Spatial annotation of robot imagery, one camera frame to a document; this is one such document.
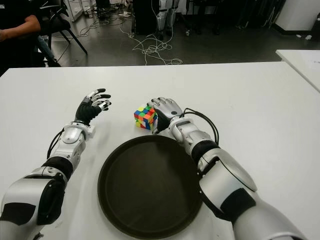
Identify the multicoloured Rubik's cube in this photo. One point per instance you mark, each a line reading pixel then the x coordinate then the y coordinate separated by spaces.
pixel 145 116

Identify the neighbouring white table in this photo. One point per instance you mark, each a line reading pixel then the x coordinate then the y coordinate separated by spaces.
pixel 302 65

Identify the white glass display cabinet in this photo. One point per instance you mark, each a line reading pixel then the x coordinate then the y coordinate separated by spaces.
pixel 75 10

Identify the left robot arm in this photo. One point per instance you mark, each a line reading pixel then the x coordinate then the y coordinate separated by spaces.
pixel 70 140

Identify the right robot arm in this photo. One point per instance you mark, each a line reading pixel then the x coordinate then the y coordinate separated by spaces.
pixel 225 180

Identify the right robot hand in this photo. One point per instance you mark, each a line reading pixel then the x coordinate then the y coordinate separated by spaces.
pixel 167 107

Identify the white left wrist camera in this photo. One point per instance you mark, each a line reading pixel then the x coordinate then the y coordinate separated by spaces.
pixel 91 132

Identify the white cabinet black base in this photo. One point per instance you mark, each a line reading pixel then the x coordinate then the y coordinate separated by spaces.
pixel 297 12

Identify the dark brown round plate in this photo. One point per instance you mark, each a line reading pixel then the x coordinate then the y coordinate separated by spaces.
pixel 150 187

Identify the black chair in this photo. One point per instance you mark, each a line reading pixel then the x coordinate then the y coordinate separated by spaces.
pixel 56 23

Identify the seated person black shirt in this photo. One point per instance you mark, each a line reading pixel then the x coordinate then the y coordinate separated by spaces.
pixel 22 27

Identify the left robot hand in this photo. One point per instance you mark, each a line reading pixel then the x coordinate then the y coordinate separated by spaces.
pixel 86 111

